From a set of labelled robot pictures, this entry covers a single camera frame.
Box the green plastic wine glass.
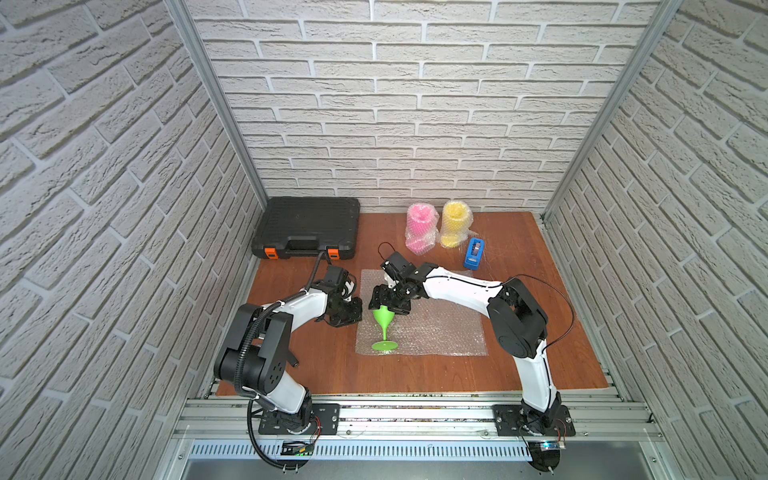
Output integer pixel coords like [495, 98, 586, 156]
[371, 306, 398, 352]

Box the bubble wrap sheet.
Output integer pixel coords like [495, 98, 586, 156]
[439, 199, 476, 250]
[404, 202, 441, 257]
[355, 269, 488, 356]

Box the yellow plastic wine glass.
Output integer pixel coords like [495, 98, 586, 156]
[440, 201, 472, 248]

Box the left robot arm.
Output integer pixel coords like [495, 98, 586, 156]
[213, 288, 362, 414]

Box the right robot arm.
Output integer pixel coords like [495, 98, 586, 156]
[369, 263, 561, 419]

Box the blue tape dispenser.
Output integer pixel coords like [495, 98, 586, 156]
[463, 238, 485, 271]

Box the black plastic tool case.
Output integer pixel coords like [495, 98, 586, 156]
[251, 196, 360, 260]

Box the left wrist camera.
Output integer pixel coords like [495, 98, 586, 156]
[321, 265, 356, 299]

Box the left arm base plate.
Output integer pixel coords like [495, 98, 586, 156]
[258, 403, 341, 435]

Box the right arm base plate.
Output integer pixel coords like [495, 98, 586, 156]
[491, 404, 576, 437]

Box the aluminium mounting rail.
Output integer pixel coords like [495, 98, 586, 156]
[172, 391, 664, 462]

